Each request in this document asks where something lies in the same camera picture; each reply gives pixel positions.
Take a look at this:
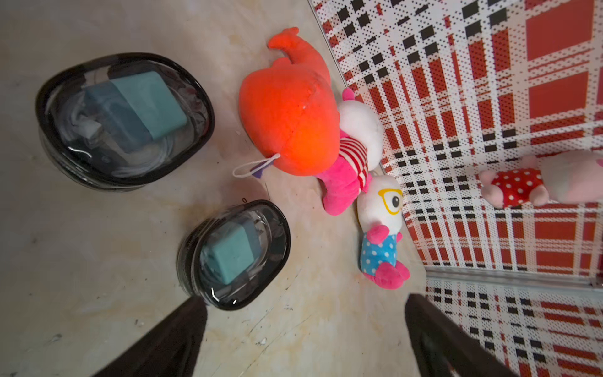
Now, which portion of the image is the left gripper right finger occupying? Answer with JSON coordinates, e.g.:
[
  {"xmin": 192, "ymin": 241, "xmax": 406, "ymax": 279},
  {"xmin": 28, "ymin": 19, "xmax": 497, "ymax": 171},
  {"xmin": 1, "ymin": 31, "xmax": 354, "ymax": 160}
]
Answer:
[{"xmin": 405, "ymin": 294, "xmax": 514, "ymax": 376}]

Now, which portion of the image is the teal charger top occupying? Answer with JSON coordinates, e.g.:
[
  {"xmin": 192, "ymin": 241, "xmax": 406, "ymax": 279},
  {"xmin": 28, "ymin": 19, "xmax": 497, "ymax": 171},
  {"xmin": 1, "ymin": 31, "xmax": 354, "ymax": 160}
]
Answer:
[{"xmin": 199, "ymin": 221, "xmax": 262, "ymax": 284}]

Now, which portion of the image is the white cable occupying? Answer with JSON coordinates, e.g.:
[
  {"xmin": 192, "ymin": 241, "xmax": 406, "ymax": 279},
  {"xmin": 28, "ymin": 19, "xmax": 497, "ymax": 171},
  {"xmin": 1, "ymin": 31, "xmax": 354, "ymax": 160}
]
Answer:
[{"xmin": 58, "ymin": 101, "xmax": 175, "ymax": 178}]

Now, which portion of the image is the orange plush toy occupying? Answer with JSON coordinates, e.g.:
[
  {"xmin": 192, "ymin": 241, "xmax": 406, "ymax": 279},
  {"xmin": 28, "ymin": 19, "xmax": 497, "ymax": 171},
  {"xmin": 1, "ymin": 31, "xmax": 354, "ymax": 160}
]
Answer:
[{"xmin": 233, "ymin": 27, "xmax": 340, "ymax": 178}]

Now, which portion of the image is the pink hanging plush toy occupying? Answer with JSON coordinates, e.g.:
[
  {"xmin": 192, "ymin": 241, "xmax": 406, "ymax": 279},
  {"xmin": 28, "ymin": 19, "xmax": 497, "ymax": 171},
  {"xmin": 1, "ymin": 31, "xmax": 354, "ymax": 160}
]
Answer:
[{"xmin": 479, "ymin": 151, "xmax": 602, "ymax": 209}]

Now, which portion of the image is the pink striped plush doll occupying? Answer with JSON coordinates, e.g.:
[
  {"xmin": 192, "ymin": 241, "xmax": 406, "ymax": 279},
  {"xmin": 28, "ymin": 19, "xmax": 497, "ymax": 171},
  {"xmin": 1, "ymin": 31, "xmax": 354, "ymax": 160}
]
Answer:
[{"xmin": 317, "ymin": 88, "xmax": 384, "ymax": 216}]

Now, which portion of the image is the black cable top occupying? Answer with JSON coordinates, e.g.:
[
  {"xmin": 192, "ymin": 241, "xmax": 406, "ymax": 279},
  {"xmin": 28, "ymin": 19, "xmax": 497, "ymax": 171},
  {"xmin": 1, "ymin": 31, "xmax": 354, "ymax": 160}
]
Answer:
[{"xmin": 176, "ymin": 199, "xmax": 292, "ymax": 312}]

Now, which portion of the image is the black cable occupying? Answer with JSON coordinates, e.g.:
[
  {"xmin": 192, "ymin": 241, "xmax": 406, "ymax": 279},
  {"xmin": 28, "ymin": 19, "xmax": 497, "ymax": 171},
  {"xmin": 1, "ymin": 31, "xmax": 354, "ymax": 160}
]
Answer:
[
  {"xmin": 176, "ymin": 199, "xmax": 292, "ymax": 312},
  {"xmin": 35, "ymin": 52, "xmax": 216, "ymax": 193}
]

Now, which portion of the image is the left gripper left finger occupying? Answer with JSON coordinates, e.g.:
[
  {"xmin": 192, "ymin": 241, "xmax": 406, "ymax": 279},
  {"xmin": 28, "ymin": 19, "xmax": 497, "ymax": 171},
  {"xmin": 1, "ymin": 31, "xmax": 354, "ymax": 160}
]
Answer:
[{"xmin": 96, "ymin": 296, "xmax": 207, "ymax": 376}]

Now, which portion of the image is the teal charger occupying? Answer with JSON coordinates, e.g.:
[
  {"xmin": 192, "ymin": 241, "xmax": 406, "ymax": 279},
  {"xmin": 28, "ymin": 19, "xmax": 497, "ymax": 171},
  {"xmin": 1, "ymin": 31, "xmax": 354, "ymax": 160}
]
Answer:
[
  {"xmin": 199, "ymin": 221, "xmax": 262, "ymax": 284},
  {"xmin": 84, "ymin": 72, "xmax": 188, "ymax": 153}
]

